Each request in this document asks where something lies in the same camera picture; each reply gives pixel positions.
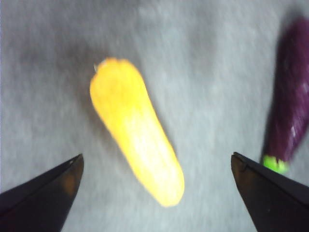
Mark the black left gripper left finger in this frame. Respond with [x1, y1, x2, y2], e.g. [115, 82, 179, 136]
[0, 153, 84, 232]

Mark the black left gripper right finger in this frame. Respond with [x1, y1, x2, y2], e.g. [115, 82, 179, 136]
[231, 151, 309, 232]

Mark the purple eggplant with green stem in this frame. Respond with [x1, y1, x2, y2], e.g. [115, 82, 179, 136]
[260, 16, 309, 174]

